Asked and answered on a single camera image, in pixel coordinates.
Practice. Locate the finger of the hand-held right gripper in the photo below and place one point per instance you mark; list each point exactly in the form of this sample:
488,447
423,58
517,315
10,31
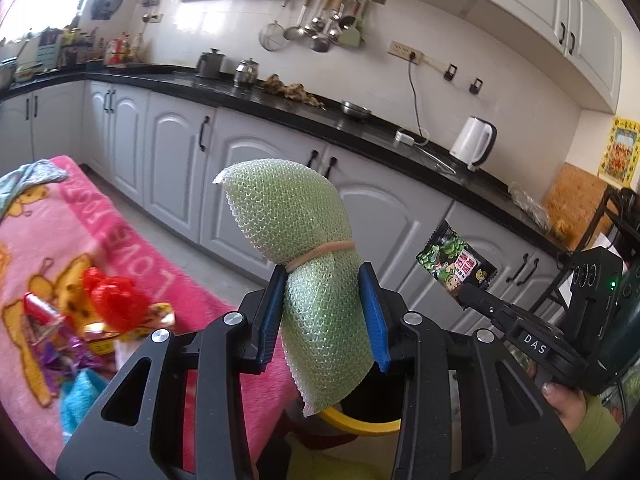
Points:
487,305

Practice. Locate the pile of ginger roots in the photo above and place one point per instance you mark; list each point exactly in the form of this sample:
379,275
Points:
292,91

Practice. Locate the green pea snack packet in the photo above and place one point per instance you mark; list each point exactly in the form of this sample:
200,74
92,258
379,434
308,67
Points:
450,260

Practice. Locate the yellow wall poster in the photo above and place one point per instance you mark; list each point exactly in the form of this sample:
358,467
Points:
620,147

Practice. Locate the yellow printed snack packet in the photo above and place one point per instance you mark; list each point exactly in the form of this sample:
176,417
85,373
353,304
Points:
150,320

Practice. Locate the beige wall power strip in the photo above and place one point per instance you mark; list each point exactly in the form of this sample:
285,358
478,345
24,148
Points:
406,51

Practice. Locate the clear plastic bag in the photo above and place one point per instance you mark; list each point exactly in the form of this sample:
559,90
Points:
527,202

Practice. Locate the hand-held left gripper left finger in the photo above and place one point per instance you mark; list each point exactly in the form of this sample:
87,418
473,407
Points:
267,320

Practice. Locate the purple foil wrapper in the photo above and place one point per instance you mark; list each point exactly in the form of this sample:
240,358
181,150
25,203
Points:
67,360

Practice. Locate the steel bowl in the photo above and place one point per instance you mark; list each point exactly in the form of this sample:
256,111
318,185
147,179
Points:
356,109

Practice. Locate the red silver candy wrapper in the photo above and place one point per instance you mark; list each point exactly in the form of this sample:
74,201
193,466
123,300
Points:
42,317

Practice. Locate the row of hanging kitchen utensils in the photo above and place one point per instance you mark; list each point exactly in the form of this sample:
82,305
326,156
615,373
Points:
325,27

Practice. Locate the black kitchen countertop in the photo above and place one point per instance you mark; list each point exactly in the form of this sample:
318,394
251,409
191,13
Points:
310,117

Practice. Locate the row of condiment bottles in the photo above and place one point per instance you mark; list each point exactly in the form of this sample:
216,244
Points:
80,47

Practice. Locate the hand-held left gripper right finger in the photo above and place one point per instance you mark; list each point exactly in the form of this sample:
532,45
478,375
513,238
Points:
376,320

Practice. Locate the white wall kitchen cabinets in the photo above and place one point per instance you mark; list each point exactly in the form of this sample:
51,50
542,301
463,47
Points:
550,5

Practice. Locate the green mesh scouring sponge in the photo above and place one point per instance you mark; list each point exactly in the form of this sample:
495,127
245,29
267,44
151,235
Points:
280,210

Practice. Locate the blue fluffy cloth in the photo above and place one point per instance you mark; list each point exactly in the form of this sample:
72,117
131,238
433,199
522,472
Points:
82,402

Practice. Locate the round wall ventilation fan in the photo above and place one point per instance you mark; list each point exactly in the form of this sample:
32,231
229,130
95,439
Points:
107,4

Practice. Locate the steel lidded pot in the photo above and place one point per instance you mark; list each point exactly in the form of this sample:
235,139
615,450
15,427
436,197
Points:
246,72

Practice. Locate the person's right hand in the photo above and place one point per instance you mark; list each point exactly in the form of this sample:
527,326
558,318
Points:
567,407

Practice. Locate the yellow trash bin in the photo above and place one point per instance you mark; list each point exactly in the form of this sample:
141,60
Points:
357,426

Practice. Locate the grey base kitchen cabinets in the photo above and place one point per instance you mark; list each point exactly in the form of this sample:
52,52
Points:
165,160

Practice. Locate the white power adapter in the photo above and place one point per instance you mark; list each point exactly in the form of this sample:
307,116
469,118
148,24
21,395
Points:
405,136

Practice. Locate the pink printed blanket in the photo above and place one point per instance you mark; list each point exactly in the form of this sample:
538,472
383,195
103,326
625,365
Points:
125,240

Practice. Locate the white electric kettle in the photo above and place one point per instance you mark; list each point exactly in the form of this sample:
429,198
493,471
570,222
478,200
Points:
470,142

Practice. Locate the red crumpled plastic wrapper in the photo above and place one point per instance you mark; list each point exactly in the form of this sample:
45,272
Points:
112,297

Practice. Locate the teal satin cloth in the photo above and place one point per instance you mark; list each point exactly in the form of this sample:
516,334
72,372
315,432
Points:
30,176

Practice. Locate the black wall hook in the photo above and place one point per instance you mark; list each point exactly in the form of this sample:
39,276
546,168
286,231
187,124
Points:
450,72
476,86

